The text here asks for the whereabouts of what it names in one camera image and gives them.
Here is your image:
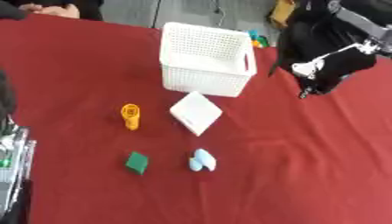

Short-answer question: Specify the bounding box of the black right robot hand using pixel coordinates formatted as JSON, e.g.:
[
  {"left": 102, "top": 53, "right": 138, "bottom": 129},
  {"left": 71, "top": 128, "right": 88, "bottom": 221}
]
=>
[{"left": 268, "top": 17, "right": 380, "bottom": 100}]

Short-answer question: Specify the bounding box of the white square flat box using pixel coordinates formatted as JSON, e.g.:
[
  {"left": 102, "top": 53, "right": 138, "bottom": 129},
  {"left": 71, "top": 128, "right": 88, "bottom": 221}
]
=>
[{"left": 168, "top": 90, "right": 226, "bottom": 137}]

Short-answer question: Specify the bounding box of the yellow bag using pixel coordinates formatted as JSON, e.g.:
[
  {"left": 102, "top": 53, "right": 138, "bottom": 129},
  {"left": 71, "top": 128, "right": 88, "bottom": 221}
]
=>
[{"left": 268, "top": 0, "right": 299, "bottom": 29}]

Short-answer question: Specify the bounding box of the colourful toy pile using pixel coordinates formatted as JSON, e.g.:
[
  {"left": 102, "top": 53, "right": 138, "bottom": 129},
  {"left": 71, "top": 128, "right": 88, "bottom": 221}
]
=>
[{"left": 246, "top": 29, "right": 271, "bottom": 49}]

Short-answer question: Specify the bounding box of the white perforated plastic basket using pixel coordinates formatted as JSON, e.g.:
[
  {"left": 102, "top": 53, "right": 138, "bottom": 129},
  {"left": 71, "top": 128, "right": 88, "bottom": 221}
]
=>
[{"left": 157, "top": 21, "right": 259, "bottom": 98}]

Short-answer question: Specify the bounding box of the light blue and white toy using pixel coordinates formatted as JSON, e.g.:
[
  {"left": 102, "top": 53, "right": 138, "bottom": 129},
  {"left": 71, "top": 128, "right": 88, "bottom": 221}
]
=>
[{"left": 188, "top": 148, "right": 218, "bottom": 172}]

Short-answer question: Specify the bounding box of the orange handheld gadget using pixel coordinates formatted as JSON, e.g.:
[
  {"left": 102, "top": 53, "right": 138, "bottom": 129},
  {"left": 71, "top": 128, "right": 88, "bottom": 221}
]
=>
[{"left": 119, "top": 102, "right": 143, "bottom": 131}]

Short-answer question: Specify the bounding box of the green square block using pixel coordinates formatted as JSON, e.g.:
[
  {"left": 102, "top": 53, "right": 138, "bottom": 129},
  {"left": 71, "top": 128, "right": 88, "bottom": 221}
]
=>
[{"left": 123, "top": 150, "right": 151, "bottom": 176}]

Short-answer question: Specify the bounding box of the person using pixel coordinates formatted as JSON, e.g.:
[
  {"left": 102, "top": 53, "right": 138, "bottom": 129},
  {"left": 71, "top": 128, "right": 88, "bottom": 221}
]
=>
[{"left": 0, "top": 0, "right": 106, "bottom": 22}]

